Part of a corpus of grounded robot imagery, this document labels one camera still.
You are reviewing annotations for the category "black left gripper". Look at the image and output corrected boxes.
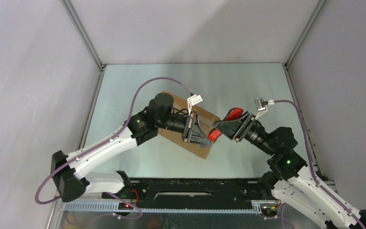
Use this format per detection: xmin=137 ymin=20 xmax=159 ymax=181
xmin=157 ymin=112 xmax=211 ymax=147

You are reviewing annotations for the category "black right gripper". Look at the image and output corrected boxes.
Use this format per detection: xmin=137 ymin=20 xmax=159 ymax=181
xmin=211 ymin=111 xmax=275 ymax=156

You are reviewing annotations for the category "red black utility knife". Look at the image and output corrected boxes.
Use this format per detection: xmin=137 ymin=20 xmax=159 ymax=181
xmin=208 ymin=107 xmax=244 ymax=142

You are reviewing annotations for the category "brown cardboard express box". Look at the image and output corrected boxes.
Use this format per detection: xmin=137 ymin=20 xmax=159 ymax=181
xmin=158 ymin=91 xmax=221 ymax=159

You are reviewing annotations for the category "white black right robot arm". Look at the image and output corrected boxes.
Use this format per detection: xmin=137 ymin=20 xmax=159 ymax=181
xmin=213 ymin=112 xmax=366 ymax=229

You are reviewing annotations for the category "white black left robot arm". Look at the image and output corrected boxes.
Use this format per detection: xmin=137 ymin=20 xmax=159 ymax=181
xmin=51 ymin=93 xmax=212 ymax=202

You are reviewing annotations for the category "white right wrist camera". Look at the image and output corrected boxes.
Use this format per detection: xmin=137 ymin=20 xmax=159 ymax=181
xmin=254 ymin=98 xmax=275 ymax=119

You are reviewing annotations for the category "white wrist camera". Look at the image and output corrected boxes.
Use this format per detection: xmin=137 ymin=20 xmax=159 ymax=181
xmin=186 ymin=94 xmax=203 ymax=113
xmin=254 ymin=98 xmax=275 ymax=119

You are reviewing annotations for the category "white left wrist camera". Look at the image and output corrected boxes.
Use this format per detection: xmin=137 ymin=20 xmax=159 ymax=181
xmin=186 ymin=94 xmax=203 ymax=113

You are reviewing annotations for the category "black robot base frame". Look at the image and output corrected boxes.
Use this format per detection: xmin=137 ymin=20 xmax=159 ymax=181
xmin=75 ymin=170 xmax=323 ymax=219

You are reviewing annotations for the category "aluminium left corner post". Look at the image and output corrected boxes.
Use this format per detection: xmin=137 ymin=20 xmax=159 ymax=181
xmin=61 ymin=0 xmax=104 ymax=71

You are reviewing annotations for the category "aluminium corner post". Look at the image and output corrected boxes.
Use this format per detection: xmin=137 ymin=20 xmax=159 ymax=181
xmin=284 ymin=0 xmax=327 ymax=69
xmin=61 ymin=0 xmax=104 ymax=71

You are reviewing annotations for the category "aluminium right corner post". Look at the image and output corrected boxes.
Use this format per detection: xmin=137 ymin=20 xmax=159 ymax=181
xmin=284 ymin=0 xmax=327 ymax=69

